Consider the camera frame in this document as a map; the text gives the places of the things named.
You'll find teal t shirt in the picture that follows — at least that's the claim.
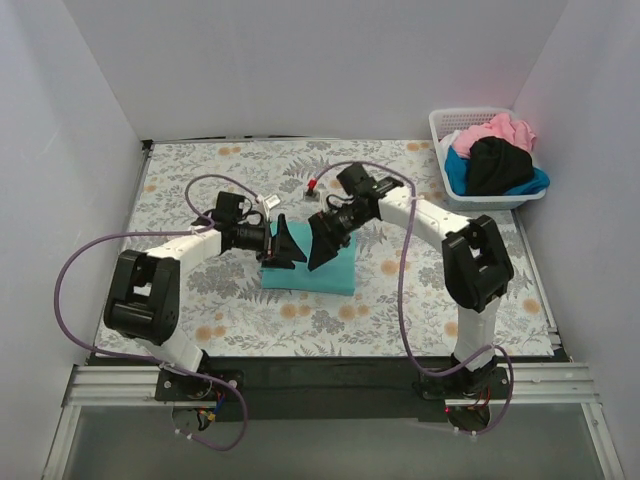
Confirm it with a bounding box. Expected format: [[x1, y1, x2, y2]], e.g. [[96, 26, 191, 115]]
[[261, 238, 356, 296]]

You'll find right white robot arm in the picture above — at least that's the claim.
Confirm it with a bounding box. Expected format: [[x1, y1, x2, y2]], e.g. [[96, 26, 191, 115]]
[[307, 162, 514, 395]]

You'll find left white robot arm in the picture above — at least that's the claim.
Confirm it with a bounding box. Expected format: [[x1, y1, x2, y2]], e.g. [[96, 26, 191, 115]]
[[104, 192, 307, 372]]

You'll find floral table cloth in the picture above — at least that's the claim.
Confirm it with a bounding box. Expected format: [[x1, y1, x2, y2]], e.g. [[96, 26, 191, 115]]
[[89, 138, 557, 358]]

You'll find white plastic laundry basket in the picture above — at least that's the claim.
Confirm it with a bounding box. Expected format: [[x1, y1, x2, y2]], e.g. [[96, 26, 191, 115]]
[[429, 107, 550, 210]]

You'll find black t shirt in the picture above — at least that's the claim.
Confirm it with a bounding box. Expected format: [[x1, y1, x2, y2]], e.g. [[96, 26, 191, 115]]
[[467, 137, 534, 196]]

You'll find pink t shirt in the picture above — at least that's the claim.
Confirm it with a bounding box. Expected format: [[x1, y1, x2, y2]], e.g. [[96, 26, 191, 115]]
[[452, 113, 537, 158]]

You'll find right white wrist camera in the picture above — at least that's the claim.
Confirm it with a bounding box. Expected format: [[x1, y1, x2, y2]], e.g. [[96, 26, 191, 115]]
[[303, 178, 322, 202]]

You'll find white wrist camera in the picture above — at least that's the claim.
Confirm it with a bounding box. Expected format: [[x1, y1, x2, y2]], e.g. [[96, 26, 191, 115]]
[[256, 194, 281, 210], [303, 178, 322, 202]]

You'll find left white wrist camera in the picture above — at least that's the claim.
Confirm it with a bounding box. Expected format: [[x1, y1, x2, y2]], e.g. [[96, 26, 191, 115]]
[[256, 194, 281, 210]]

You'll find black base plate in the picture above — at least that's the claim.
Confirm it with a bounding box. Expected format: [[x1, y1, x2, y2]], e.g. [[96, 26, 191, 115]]
[[154, 357, 508, 422]]

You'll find aluminium frame rail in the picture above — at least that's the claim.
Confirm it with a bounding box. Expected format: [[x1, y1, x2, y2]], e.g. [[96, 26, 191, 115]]
[[42, 362, 624, 479]]

